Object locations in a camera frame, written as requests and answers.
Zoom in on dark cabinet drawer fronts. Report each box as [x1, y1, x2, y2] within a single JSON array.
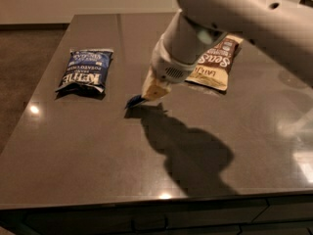
[[0, 194, 313, 235]]

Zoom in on blue rxbar blueberry bar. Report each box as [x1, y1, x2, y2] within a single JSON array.
[[125, 95, 146, 109]]

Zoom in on white gripper with vents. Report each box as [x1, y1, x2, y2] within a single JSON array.
[[141, 34, 200, 101]]

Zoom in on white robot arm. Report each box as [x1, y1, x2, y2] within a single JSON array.
[[142, 0, 313, 101]]

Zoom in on blue Kettle chip bag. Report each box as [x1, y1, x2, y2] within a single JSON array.
[[56, 48, 113, 94]]

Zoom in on brown sea salt chip bag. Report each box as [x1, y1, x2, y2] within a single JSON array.
[[186, 34, 243, 91]]

